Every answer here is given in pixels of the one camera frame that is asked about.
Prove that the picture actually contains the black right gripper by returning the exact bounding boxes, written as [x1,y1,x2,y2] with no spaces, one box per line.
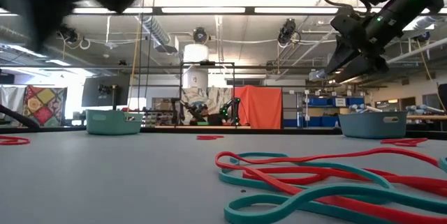
[324,24,390,84]

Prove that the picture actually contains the blue storage bin row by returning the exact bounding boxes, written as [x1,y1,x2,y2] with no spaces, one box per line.
[307,96,366,107]
[282,115,342,128]

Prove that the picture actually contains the blue plastic basket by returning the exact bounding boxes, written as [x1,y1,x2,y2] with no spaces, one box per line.
[338,111,409,140]

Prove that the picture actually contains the small black ceiling device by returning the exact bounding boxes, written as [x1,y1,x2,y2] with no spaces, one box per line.
[414,31,432,43]

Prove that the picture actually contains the wooden background table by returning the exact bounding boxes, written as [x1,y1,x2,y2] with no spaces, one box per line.
[406,114,447,122]

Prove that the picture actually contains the black chair back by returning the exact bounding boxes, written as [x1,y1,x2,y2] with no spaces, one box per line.
[437,83,447,112]

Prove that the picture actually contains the orange hanging cloth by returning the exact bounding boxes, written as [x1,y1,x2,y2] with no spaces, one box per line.
[233,84,283,130]

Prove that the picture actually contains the grey patterned cloth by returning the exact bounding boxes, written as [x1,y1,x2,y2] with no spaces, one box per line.
[181,87,234,126]

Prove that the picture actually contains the black round ceiling device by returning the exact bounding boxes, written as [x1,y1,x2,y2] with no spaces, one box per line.
[192,27,210,44]

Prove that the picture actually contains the white cylindrical lamp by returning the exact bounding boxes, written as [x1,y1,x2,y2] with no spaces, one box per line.
[182,43,210,63]

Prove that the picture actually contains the white cylindrical container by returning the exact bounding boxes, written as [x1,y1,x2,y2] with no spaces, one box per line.
[182,69,210,89]

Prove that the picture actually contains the shelf with small items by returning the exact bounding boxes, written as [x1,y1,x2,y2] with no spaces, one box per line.
[145,97,181,128]

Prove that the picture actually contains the green plastic basket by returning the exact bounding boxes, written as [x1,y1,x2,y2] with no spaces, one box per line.
[85,109,144,136]

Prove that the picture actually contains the black monitor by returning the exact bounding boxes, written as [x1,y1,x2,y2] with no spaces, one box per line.
[81,75,131,108]

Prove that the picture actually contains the colourful patchwork quilt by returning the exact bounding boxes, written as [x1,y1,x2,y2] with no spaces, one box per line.
[22,84,68,128]

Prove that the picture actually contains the white hanging cloth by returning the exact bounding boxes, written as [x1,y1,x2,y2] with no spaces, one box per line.
[0,86,27,115]

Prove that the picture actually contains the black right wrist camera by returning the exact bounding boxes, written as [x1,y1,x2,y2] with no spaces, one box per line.
[330,13,366,45]

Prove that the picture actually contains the black ceiling camera device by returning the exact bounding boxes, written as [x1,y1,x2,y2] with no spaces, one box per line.
[57,24,80,45]
[277,17,302,46]

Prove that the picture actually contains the long silver ventilation duct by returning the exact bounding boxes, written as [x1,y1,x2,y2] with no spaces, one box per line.
[386,14,447,65]

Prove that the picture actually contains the black metal table frame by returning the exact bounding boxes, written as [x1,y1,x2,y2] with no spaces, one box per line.
[0,126,447,140]

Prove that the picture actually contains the black metal rack frame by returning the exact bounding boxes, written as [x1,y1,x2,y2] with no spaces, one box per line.
[178,61,237,128]

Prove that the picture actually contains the black overhead frame beam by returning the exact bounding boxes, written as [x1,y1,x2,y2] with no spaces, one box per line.
[0,5,447,17]

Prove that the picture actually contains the black cable conduit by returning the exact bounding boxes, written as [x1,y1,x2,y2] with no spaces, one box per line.
[0,103,41,130]

